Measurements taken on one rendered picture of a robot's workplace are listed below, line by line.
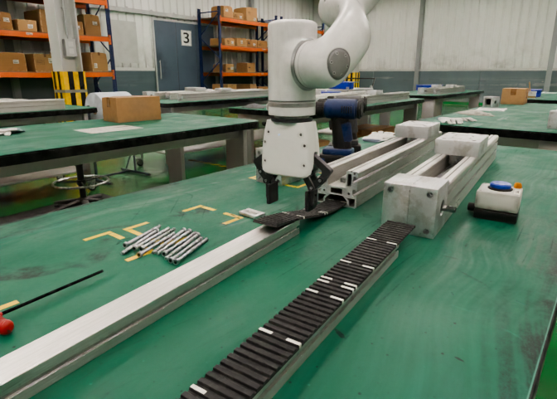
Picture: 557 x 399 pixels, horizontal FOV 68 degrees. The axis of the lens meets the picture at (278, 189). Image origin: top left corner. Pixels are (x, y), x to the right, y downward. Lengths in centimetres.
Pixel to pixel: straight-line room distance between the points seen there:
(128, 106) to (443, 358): 251
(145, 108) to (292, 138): 218
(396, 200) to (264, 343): 46
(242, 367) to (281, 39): 50
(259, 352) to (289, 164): 39
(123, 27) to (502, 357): 1255
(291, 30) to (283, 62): 5
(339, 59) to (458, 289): 38
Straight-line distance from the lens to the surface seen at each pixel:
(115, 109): 278
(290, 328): 46
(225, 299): 59
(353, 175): 94
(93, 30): 1135
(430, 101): 629
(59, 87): 658
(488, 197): 96
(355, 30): 70
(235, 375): 41
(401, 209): 82
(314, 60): 66
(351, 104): 128
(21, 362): 49
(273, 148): 75
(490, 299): 65
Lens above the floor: 107
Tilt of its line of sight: 16 degrees down
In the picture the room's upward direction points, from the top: straight up
